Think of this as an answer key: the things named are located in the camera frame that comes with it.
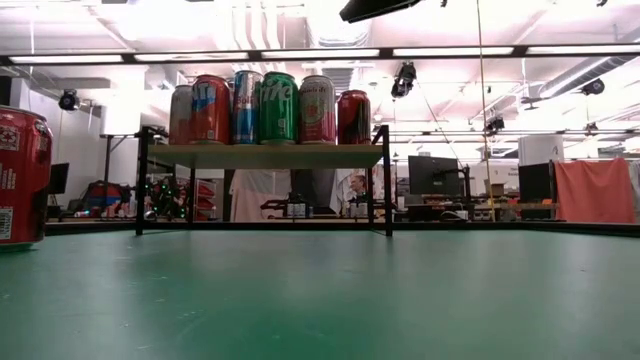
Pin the orange Fanta can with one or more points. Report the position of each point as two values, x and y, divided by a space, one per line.
210 110

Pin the red Star Wars Coca-Cola can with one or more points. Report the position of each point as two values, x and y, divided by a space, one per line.
22 180
354 120

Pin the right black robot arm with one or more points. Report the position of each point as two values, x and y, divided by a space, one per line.
380 7

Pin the black partition panel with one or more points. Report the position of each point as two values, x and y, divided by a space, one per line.
312 185

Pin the white cabinet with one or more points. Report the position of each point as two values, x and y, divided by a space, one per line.
540 149

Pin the black ceiling-mounted camera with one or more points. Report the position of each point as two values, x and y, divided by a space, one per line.
494 124
68 100
404 80
593 86

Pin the red and blue storage bins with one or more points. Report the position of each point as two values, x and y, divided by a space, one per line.
105 197

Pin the wooden shelf with black frame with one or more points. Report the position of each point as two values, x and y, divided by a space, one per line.
250 155

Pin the black ceiling light rail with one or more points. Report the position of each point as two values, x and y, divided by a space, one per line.
255 54

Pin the green Sprite can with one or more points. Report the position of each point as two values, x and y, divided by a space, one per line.
278 110

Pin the white cloth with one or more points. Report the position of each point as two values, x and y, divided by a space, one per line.
255 192

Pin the cardboard box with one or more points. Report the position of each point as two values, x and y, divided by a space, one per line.
497 188

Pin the red storage rack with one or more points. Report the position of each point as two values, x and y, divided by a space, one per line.
205 202

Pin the white and red can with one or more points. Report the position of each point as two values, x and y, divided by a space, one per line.
317 110

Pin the black aluminium table frame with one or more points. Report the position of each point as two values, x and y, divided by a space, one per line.
100 226

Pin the white panel on stand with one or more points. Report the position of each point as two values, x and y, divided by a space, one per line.
120 115

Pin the orange cloth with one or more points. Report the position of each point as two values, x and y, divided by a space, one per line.
595 190

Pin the black computer monitor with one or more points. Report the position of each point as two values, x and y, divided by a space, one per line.
58 177
432 175
535 182

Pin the blue silver Red Bull can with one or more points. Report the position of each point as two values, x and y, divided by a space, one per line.
246 110

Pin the green table mat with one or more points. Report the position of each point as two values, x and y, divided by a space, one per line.
300 300

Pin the person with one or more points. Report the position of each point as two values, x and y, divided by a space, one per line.
358 186

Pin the long cluttered workbench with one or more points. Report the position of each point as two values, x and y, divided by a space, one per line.
500 206

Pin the silver beverage can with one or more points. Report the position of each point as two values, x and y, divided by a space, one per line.
180 117

